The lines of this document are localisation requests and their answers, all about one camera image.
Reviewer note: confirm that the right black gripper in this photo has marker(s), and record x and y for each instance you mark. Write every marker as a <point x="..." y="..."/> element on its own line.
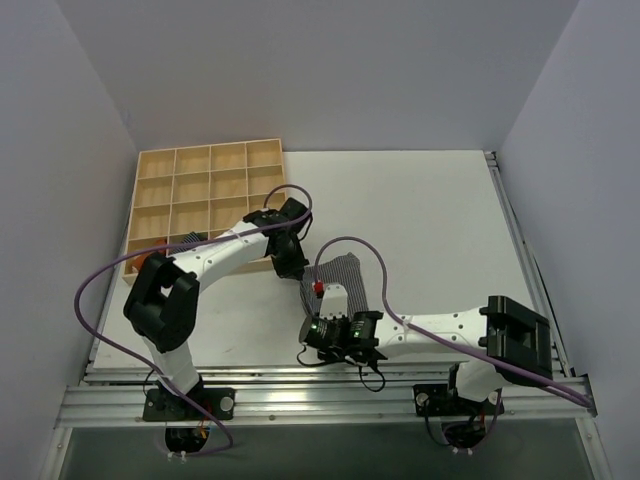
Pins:
<point x="353" y="352"/>

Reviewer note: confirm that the rolled dark striped cloth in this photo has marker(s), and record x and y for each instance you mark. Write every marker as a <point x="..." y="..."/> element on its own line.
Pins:
<point x="189" y="239"/>

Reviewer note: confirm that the rolled orange cloth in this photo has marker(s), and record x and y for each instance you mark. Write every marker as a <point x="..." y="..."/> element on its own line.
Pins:
<point x="138" y="261"/>

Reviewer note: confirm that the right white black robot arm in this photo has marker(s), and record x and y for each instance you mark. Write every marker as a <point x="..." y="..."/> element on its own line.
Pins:
<point x="505" y="343"/>

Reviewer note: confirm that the aluminium frame rail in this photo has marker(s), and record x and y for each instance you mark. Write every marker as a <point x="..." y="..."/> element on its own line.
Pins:
<point x="435" y="220"/>

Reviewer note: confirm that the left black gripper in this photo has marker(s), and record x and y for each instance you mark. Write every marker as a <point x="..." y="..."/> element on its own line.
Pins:
<point x="289" y="267"/>

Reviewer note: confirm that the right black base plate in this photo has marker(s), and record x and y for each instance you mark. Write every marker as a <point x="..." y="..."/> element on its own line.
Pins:
<point x="435" y="400"/>

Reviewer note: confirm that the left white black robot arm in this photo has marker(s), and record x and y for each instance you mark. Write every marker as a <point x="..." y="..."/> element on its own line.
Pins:
<point x="162" y="303"/>

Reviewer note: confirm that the wooden compartment tray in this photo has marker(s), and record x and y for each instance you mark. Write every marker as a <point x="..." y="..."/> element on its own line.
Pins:
<point x="205" y="189"/>

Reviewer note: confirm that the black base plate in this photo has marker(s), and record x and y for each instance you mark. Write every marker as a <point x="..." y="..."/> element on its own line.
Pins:
<point x="161" y="405"/>
<point x="435" y="400"/>

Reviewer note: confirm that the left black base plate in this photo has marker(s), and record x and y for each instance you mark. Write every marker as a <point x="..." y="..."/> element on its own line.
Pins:
<point x="161" y="405"/>

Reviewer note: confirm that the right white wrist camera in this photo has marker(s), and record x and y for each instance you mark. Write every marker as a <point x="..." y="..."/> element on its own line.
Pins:
<point x="332" y="300"/>

